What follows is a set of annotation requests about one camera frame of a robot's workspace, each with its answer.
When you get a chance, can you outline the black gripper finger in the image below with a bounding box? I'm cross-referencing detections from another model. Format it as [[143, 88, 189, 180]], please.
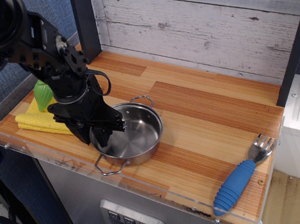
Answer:
[[93, 127, 112, 147], [66, 124, 91, 145]]

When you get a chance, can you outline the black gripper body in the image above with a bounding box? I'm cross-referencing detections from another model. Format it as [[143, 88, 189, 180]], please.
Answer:
[[47, 90, 127, 131]]

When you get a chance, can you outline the silver steel pot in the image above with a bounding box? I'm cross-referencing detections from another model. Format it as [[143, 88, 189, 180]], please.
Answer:
[[89, 95, 163, 176]]

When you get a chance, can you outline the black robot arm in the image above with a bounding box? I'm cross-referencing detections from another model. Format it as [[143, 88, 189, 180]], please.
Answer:
[[0, 0, 126, 147]]

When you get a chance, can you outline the folded yellow cloth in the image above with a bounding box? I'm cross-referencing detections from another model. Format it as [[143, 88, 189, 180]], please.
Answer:
[[15, 98, 73, 135]]

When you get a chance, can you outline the toy corn cob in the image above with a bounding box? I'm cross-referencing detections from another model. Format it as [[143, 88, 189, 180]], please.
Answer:
[[34, 80, 55, 112]]

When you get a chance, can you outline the silver button control panel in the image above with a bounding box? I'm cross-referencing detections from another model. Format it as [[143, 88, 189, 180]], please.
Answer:
[[100, 199, 165, 224]]

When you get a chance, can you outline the clear acrylic front guard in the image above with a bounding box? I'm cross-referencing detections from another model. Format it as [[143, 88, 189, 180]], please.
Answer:
[[0, 104, 283, 221]]

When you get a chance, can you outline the black left upright post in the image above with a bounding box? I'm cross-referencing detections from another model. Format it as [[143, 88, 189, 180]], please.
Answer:
[[70, 0, 102, 64]]

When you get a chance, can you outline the black upright post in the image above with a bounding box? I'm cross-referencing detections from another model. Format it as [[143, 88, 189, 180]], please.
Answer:
[[276, 21, 300, 107], [70, 0, 102, 64]]

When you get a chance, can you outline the blue handled fork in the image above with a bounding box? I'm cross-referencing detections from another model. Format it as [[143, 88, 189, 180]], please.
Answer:
[[213, 134, 277, 217]]

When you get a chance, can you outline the black right upright post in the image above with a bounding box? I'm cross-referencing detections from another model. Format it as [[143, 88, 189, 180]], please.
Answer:
[[276, 21, 300, 107]]

